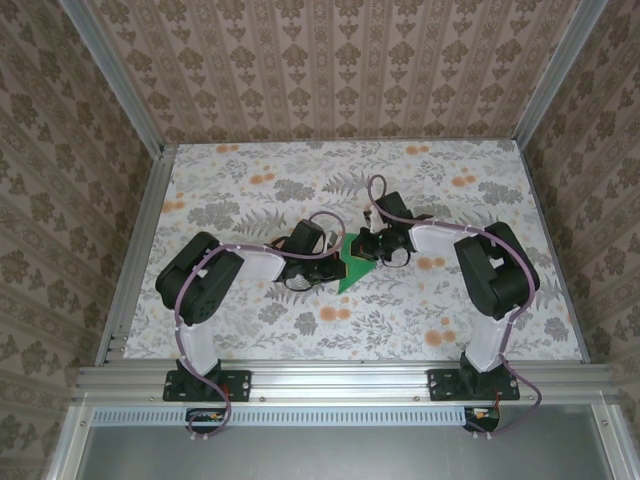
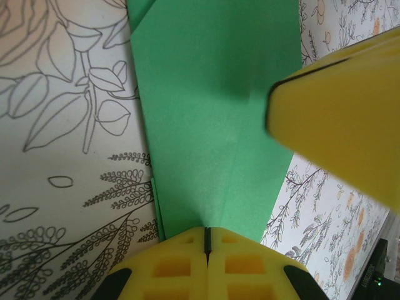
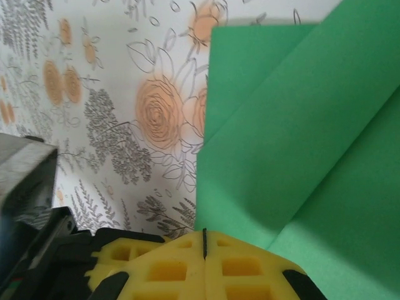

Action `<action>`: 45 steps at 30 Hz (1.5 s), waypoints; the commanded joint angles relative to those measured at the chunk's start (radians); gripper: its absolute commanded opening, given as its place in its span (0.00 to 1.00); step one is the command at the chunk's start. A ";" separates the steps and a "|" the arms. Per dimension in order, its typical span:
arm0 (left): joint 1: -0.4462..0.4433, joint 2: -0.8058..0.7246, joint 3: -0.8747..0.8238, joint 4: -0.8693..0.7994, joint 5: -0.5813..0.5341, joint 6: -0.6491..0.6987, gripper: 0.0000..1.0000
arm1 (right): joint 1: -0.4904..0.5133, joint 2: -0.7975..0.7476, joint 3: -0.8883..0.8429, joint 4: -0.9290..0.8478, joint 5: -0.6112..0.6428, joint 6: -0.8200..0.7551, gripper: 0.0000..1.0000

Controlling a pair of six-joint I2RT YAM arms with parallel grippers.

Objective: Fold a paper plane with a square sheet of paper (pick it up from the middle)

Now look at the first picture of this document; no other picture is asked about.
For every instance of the green paper sheet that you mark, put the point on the green paper sheet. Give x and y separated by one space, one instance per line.
355 275

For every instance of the aluminium side rail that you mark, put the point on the aluminium side rail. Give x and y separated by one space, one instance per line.
146 225

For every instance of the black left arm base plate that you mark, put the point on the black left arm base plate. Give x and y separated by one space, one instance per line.
235 385

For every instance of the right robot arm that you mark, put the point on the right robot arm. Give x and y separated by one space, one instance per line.
500 270

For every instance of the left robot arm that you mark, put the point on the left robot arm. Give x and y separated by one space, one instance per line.
200 285

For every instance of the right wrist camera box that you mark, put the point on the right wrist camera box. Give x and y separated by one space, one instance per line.
372 218

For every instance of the black wiring junction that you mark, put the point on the black wiring junction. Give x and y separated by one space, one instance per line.
205 420
482 420

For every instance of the grey metal panel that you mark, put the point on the grey metal panel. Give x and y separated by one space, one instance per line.
320 455

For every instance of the floral table cover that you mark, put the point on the floral table cover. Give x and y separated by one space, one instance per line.
350 325

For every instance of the aluminium cross rail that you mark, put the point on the aluminium cross rail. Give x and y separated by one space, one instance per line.
340 382

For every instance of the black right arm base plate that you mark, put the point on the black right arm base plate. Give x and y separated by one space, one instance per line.
442 385

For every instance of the aluminium frame post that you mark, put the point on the aluminium frame post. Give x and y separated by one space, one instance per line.
120 80
555 75

